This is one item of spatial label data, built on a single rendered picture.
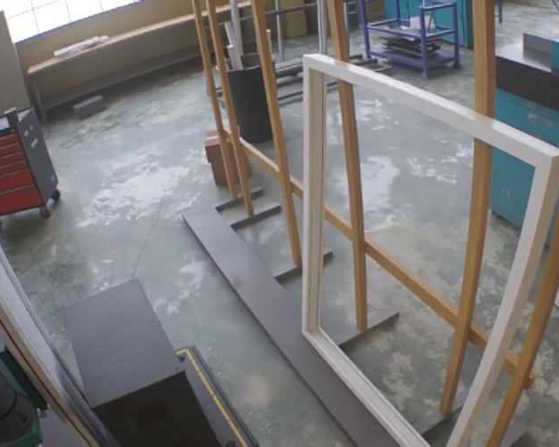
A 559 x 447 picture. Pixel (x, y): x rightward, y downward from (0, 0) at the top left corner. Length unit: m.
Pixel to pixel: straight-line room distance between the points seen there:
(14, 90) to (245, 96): 4.47
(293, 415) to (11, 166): 3.22
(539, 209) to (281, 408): 1.63
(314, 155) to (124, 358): 1.11
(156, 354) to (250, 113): 3.36
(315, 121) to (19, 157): 2.99
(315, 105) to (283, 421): 1.42
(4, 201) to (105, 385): 3.29
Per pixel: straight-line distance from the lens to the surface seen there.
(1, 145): 4.42
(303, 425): 2.33
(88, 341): 1.77
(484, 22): 1.28
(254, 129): 4.73
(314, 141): 2.03
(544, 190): 1.18
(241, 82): 4.54
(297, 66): 6.51
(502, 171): 3.30
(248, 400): 2.46
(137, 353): 1.64
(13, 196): 4.61
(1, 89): 8.00
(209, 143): 4.09
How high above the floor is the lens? 1.97
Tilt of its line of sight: 32 degrees down
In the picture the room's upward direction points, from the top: 10 degrees counter-clockwise
